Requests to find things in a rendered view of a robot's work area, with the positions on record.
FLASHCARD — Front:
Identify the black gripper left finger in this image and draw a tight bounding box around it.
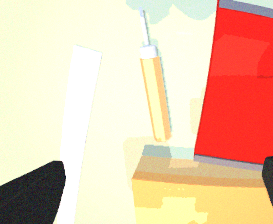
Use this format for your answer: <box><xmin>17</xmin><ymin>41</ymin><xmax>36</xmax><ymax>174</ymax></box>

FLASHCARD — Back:
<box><xmin>0</xmin><ymin>160</ymin><xmax>65</xmax><ymax>224</ymax></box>

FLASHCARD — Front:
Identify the red rectangular block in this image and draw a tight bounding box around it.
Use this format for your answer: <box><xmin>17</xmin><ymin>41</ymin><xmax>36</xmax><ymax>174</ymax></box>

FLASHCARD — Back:
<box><xmin>193</xmin><ymin>0</ymin><xmax>273</xmax><ymax>172</ymax></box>

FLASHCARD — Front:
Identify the pale yellow floor panel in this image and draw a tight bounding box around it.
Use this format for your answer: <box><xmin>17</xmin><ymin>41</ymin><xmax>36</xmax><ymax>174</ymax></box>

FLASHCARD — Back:
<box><xmin>132</xmin><ymin>156</ymin><xmax>273</xmax><ymax>224</ymax></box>

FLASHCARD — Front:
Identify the white flat bar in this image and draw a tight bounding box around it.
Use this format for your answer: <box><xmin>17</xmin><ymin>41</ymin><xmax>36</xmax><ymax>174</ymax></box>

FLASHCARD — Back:
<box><xmin>56</xmin><ymin>45</ymin><xmax>101</xmax><ymax>224</ymax></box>

